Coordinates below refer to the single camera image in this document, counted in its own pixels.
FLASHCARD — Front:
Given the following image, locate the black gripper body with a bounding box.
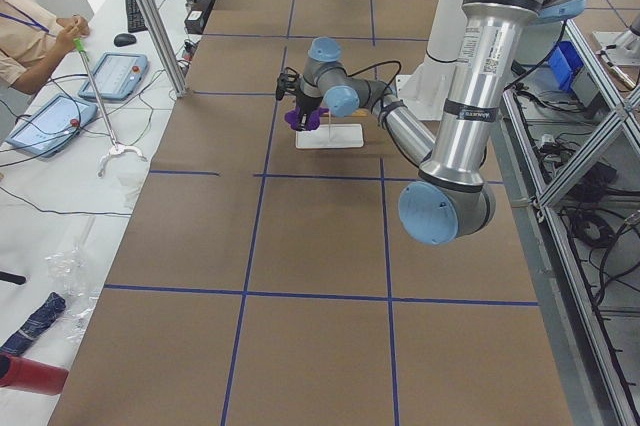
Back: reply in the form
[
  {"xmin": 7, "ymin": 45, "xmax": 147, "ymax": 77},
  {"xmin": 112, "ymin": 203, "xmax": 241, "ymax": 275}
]
[{"xmin": 296, "ymin": 92, "xmax": 320, "ymax": 119}]

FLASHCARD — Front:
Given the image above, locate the purple towel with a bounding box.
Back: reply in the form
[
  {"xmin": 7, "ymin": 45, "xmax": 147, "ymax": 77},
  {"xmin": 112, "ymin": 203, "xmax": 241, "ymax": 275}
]
[{"xmin": 284, "ymin": 107, "xmax": 329, "ymax": 131}]

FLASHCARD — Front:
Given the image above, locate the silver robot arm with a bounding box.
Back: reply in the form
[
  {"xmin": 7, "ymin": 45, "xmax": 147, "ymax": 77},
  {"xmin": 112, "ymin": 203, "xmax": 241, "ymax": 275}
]
[{"xmin": 276, "ymin": 0, "xmax": 587, "ymax": 245}]

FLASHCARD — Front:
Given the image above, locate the person's hand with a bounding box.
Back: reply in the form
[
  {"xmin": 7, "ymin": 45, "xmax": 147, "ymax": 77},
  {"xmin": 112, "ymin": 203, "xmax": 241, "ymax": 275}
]
[{"xmin": 56, "ymin": 15, "xmax": 91, "ymax": 38}]

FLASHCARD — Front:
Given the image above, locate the black power box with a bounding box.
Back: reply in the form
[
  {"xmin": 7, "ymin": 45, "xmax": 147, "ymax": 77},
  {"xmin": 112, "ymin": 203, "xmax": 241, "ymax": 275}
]
[{"xmin": 184, "ymin": 10, "xmax": 208, "ymax": 35}]

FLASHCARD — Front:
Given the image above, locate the black keyboard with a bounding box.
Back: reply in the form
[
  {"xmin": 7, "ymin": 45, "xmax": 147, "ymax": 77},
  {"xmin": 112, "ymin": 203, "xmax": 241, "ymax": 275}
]
[{"xmin": 125, "ymin": 0, "xmax": 147, "ymax": 33}]

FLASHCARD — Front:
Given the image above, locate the blue teach pendant far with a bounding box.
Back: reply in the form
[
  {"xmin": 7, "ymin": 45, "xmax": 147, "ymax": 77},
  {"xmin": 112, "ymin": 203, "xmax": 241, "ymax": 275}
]
[{"xmin": 91, "ymin": 52, "xmax": 149, "ymax": 102}]

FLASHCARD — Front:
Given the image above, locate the blue teach pendant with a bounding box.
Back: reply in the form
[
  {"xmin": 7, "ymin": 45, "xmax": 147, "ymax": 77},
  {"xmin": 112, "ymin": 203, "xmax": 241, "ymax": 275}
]
[
  {"xmin": 91, "ymin": 52, "xmax": 149, "ymax": 102},
  {"xmin": 6, "ymin": 93, "xmax": 97, "ymax": 158}
]

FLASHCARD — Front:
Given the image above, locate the metal reacher grabber tool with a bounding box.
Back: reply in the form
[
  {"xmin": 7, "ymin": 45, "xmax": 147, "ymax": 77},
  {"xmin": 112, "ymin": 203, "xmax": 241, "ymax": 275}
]
[{"xmin": 73, "ymin": 38, "xmax": 148, "ymax": 178}]

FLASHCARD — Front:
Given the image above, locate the black computer mouse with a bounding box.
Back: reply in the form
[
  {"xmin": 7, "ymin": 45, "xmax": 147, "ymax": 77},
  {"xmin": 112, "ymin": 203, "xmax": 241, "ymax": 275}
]
[{"xmin": 113, "ymin": 33, "xmax": 137, "ymax": 47}]

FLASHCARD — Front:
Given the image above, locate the blue teach pendant near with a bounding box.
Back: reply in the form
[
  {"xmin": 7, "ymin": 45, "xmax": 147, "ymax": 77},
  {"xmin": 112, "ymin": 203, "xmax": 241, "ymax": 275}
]
[{"xmin": 6, "ymin": 93, "xmax": 97, "ymax": 158}]

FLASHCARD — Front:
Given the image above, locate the blue storage bin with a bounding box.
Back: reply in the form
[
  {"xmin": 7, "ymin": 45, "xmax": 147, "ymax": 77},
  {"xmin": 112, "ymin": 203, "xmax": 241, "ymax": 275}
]
[{"xmin": 547, "ymin": 41, "xmax": 584, "ymax": 92}]

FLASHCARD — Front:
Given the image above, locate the person in beige shirt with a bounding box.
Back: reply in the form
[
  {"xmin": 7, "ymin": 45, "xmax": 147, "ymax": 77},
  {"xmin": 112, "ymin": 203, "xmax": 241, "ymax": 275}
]
[{"xmin": 1, "ymin": 0, "xmax": 81, "ymax": 96}]

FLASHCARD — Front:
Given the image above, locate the clear plastic wrap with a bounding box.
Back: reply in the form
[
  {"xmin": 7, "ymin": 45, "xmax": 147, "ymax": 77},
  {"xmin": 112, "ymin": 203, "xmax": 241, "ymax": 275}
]
[{"xmin": 45, "ymin": 244, "xmax": 100, "ymax": 344}]

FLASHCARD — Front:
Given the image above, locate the folded dark blue umbrella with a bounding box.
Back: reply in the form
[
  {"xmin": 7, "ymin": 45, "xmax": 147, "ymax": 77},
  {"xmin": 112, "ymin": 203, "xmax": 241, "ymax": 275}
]
[{"xmin": 1, "ymin": 292, "xmax": 66, "ymax": 357}]

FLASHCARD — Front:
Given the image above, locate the red cylinder bottle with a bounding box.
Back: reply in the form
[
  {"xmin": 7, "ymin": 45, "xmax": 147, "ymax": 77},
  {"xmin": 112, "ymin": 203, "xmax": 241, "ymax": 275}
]
[{"xmin": 1, "ymin": 354, "xmax": 69, "ymax": 396}]

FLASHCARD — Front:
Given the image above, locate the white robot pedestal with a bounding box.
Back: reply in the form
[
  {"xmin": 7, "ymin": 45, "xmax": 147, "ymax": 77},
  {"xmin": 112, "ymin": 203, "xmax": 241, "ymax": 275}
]
[{"xmin": 397, "ymin": 0, "xmax": 467, "ymax": 121}]

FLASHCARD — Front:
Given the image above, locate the aluminium frame rail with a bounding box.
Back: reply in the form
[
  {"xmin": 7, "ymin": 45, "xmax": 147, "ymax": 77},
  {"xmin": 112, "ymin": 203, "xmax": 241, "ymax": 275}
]
[{"xmin": 493, "ymin": 9, "xmax": 639, "ymax": 425}]

